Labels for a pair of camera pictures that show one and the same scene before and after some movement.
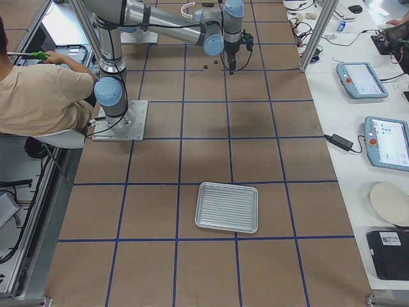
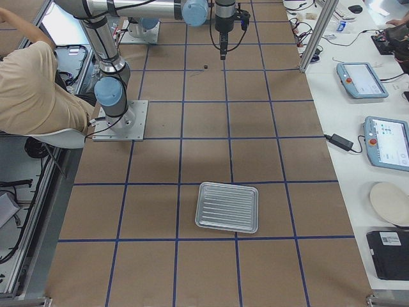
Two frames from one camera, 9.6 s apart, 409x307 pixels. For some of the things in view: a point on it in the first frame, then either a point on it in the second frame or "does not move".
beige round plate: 392,202 does not move
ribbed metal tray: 228,207 does not move
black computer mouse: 356,9 does not move
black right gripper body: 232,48 → 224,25
